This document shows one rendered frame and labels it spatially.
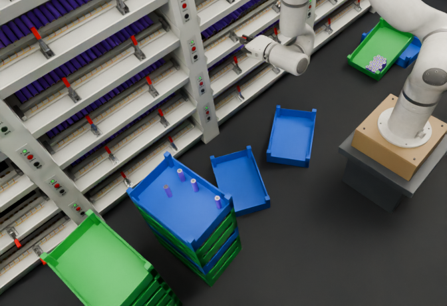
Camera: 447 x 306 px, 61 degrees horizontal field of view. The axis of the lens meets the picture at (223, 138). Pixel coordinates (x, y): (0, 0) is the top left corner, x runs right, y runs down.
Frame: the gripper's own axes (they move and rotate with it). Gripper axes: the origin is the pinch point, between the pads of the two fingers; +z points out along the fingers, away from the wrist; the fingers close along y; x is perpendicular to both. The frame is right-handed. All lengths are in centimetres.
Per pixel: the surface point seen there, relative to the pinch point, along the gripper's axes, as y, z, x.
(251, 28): 10.0, 7.0, -2.2
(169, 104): -37.0, 13.6, -16.6
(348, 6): 94, 17, -38
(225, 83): -8.8, 9.0, -21.9
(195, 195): -59, -33, -17
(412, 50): 98, -23, -56
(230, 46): -3.8, 5.7, -3.0
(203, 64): -19.7, 4.9, -2.3
